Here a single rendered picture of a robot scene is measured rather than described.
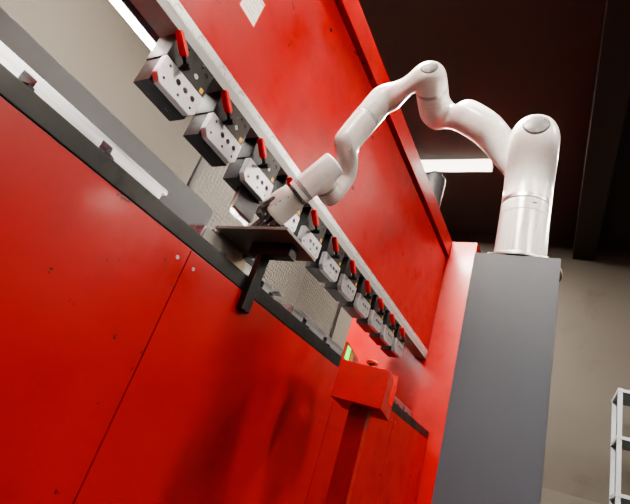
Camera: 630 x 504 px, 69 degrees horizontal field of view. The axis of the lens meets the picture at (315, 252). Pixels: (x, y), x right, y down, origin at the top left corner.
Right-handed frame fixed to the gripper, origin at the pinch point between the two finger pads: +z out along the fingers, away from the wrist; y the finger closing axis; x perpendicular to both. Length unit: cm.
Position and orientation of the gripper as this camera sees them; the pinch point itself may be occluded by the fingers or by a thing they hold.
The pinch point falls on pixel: (258, 225)
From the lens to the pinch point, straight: 147.9
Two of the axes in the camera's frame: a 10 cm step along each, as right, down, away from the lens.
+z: -7.7, 6.3, 0.2
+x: 4.7, 5.9, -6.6
